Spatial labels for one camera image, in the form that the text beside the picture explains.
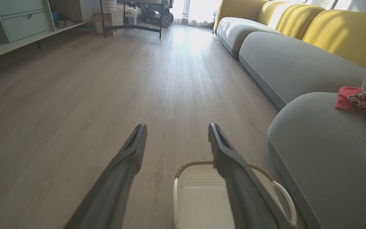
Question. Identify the cream laundry basket brown rim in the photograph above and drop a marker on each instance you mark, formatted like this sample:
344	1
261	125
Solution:
199	203

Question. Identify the wheeled machine with black tyre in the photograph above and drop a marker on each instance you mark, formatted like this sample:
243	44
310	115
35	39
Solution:
162	14

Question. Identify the light grey sofa seat cushion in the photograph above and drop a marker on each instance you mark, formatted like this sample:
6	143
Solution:
237	31

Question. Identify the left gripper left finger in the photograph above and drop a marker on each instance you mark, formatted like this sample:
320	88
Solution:
116	187

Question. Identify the white sheer curtain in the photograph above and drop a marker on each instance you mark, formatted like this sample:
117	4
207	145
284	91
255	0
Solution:
199	12

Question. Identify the yellow sofa backrest cushion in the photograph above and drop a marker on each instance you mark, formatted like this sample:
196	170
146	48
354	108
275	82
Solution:
348	35
237	8
291	16

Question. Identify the pale green shelf cabinet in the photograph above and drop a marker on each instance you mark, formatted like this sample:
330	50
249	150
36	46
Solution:
24	25

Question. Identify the red jersey with patterned collar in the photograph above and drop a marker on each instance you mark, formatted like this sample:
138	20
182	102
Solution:
349	98

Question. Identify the cardboard box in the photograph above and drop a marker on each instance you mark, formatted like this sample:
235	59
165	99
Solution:
111	20

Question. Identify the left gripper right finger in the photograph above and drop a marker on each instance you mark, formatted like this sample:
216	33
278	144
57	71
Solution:
243	190

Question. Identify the black metal frame table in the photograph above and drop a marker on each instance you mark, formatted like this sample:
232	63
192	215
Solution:
132	27

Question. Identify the grey stitched sofa seat cushion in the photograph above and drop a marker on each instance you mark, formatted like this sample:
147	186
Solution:
329	159

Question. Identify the grey long sofa seat cushion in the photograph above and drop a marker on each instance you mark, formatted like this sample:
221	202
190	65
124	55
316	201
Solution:
291	60

